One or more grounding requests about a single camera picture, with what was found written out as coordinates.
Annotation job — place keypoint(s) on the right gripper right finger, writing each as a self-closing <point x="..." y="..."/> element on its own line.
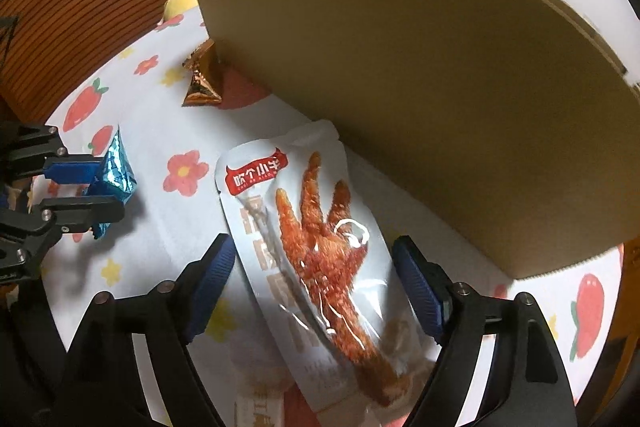
<point x="527" y="384"/>

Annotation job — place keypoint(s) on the brown cardboard box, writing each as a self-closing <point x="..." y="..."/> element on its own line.
<point x="510" y="119"/>

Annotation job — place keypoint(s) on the brown foil candy packet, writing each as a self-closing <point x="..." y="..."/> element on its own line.
<point x="205" y="88"/>

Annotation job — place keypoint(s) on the blue foil candy packet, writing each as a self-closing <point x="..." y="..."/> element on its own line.
<point x="115" y="176"/>

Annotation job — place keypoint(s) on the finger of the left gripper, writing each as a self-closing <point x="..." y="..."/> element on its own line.
<point x="28" y="150"/>
<point x="27" y="237"/>

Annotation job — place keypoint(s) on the floral white bed sheet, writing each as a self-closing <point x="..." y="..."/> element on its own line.
<point x="175" y="214"/>

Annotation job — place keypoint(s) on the white chicken foot snack packet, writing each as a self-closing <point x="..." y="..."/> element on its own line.
<point x="321" y="273"/>

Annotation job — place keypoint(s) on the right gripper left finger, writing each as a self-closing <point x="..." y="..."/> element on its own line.
<point x="101" y="385"/>

